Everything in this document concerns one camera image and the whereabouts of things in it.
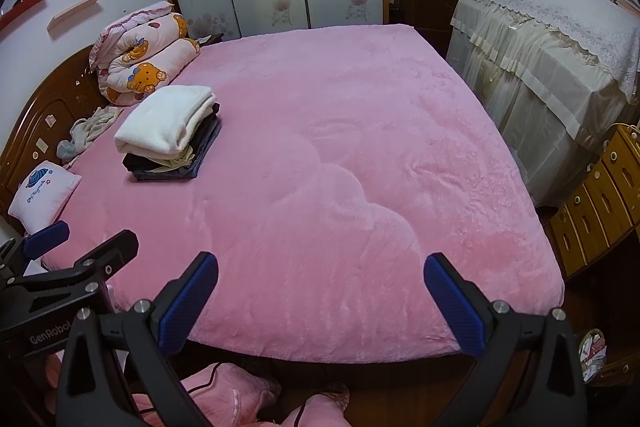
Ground red wall shelf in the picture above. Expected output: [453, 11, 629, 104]
[0, 0, 53, 34]

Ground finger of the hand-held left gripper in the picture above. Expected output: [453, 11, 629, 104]
[0, 230, 140, 323]
[0, 221, 71, 280]

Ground brown wooden headboard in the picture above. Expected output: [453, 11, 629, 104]
[0, 44, 108, 218]

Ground bed with pink blanket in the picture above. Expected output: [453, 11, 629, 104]
[40, 24, 566, 365]

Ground white braid-trimmed cardigan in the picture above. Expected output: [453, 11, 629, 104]
[114, 85, 218, 159]

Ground wastebasket with paper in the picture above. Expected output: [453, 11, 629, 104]
[575, 328, 640, 388]

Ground lace covered furniture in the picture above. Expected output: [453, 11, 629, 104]
[445, 0, 640, 208]

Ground brown patterned slipper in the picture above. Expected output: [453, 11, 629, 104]
[315, 381, 351, 408]

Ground folded bear print quilt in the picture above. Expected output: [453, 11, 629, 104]
[89, 1, 202, 106]

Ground dark folded clothes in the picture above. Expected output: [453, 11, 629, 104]
[122, 103, 223, 182]

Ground person's pink pants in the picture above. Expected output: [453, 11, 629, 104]
[47, 352, 351, 427]

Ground crumpled beige cloth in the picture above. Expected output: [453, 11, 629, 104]
[56, 106, 123, 165]

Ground pink wall shelf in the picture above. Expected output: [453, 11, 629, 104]
[47, 0, 106, 32]

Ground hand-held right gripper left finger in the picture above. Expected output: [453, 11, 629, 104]
[55, 251, 220, 427]

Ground yellow wooden drawer cabinet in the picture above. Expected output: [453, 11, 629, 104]
[545, 123, 640, 278]

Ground light green folded garment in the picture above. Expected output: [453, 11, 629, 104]
[150, 147, 196, 170]

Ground small white printed pillow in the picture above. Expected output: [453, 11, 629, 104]
[7, 161, 82, 235]

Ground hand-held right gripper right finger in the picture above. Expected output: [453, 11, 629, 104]
[423, 252, 587, 427]

